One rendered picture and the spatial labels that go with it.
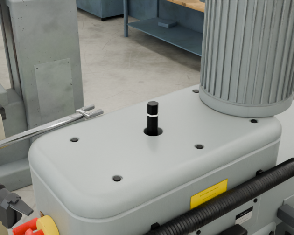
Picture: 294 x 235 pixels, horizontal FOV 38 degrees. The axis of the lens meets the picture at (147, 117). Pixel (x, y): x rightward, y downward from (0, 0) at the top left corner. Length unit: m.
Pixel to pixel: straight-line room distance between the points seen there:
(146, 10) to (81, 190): 7.52
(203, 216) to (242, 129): 0.19
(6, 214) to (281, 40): 0.82
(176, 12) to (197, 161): 6.75
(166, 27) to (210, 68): 6.24
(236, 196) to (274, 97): 0.22
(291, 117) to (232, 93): 0.36
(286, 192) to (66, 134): 0.54
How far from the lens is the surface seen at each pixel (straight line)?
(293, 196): 1.10
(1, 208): 1.24
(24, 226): 0.91
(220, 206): 0.79
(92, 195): 0.67
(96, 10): 8.35
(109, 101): 5.15
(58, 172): 0.72
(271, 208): 1.05
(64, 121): 0.85
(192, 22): 7.16
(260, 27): 0.82
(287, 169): 0.91
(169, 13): 7.60
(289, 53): 0.87
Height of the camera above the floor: 2.31
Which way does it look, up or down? 29 degrees down
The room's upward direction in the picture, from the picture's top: straight up
